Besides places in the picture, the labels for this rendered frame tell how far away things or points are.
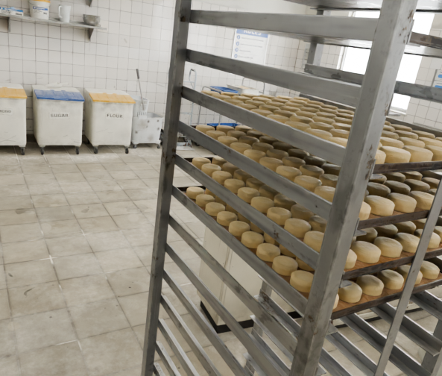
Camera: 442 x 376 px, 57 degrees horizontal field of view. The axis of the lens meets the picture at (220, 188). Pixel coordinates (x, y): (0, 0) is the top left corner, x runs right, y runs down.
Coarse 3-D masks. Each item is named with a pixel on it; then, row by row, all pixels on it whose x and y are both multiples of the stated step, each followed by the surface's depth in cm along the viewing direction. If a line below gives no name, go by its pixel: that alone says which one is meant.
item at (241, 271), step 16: (208, 240) 246; (224, 256) 227; (208, 272) 248; (240, 272) 231; (256, 272) 236; (224, 288) 231; (256, 288) 241; (208, 304) 249; (224, 304) 235; (240, 304) 240; (288, 304) 257; (240, 320) 245
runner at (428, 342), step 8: (384, 304) 107; (376, 312) 106; (384, 312) 107; (392, 312) 105; (408, 320) 101; (400, 328) 101; (408, 328) 101; (416, 328) 99; (408, 336) 98; (416, 336) 99; (424, 336) 97; (432, 336) 96; (424, 344) 97; (432, 344) 96; (440, 344) 94; (432, 352) 94; (440, 352) 95
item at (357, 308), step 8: (440, 272) 92; (440, 280) 86; (416, 288) 82; (424, 288) 84; (384, 296) 79; (392, 296) 78; (360, 304) 73; (368, 304) 75; (376, 304) 76; (336, 312) 70; (344, 312) 71; (352, 312) 73
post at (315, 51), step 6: (318, 12) 120; (324, 12) 119; (330, 12) 120; (312, 48) 123; (318, 48) 122; (312, 54) 123; (318, 54) 123; (312, 60) 123; (318, 60) 124; (264, 282) 151; (264, 288) 151; (270, 288) 151; (270, 294) 152; (258, 330) 157; (252, 372) 165
